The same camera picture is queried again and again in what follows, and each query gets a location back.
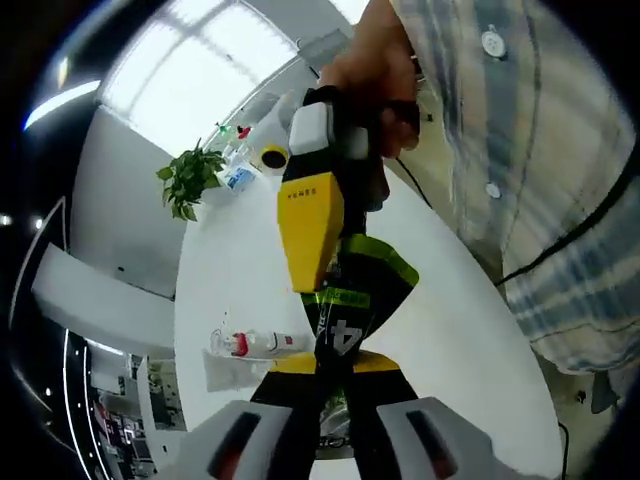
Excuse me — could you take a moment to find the white cone with yellow ring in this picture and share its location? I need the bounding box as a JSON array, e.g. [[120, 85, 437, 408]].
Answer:
[[249, 89, 301, 172]]

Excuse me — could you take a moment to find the person's right hand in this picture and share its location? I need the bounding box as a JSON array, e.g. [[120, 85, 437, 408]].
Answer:
[[321, 43, 422, 212]]

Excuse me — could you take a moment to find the white skincare tube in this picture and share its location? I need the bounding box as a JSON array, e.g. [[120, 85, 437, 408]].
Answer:
[[201, 346, 275, 395]]

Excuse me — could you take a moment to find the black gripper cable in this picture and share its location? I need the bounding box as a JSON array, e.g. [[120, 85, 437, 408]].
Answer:
[[393, 156, 432, 209]]

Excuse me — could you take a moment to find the blue white tissue pack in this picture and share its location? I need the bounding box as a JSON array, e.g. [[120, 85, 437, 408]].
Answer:
[[221, 163, 257, 195]]

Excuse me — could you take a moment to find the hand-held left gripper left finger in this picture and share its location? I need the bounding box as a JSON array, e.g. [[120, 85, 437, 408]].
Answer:
[[169, 349, 321, 480]]

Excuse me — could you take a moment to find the green potted plant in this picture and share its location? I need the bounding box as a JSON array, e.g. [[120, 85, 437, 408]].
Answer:
[[155, 138, 227, 222]]

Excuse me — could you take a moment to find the plaid shirt person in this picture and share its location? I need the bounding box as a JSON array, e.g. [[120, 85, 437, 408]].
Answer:
[[389, 0, 640, 377]]

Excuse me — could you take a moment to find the red collar white skincare bottle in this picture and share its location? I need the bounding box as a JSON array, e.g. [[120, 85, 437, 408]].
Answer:
[[209, 326, 277, 360]]

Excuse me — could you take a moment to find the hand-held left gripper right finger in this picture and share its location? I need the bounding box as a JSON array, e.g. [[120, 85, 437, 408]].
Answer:
[[348, 350, 502, 480]]

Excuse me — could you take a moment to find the black green skincare packet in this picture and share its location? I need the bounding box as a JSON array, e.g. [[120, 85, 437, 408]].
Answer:
[[298, 233, 421, 451]]

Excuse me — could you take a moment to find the black worn device cable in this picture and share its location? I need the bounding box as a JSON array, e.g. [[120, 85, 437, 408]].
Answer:
[[493, 167, 640, 288]]

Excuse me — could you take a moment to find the small white skincare pump bottle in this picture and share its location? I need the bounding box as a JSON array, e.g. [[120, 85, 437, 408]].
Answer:
[[269, 330, 316, 356]]

